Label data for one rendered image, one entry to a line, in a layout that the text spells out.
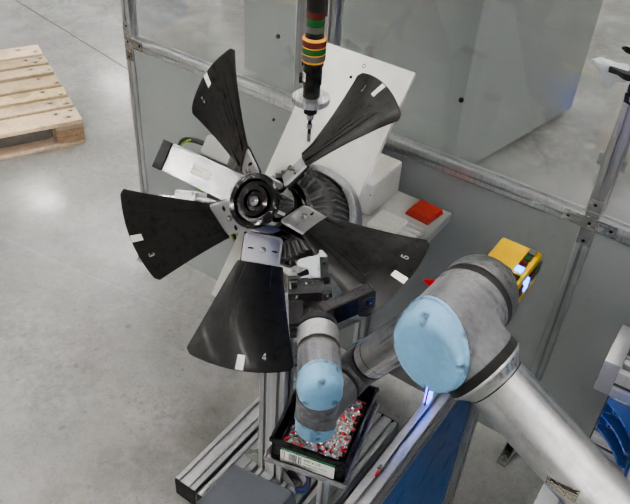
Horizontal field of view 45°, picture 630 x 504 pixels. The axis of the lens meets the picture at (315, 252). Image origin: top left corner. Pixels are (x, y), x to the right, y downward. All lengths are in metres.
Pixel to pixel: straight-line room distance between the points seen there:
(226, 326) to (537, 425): 0.78
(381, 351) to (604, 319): 1.08
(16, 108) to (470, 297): 3.55
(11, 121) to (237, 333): 2.78
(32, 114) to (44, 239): 0.93
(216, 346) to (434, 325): 0.73
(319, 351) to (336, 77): 0.83
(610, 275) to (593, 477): 1.17
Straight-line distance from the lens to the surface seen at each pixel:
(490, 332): 1.01
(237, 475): 1.09
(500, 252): 1.77
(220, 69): 1.73
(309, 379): 1.23
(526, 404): 1.04
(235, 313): 1.60
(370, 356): 1.33
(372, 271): 1.49
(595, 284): 2.22
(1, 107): 4.38
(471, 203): 2.24
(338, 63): 1.90
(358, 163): 1.81
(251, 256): 1.61
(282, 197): 1.56
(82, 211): 3.71
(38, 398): 2.89
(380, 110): 1.54
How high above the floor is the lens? 2.13
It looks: 39 degrees down
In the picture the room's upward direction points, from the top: 4 degrees clockwise
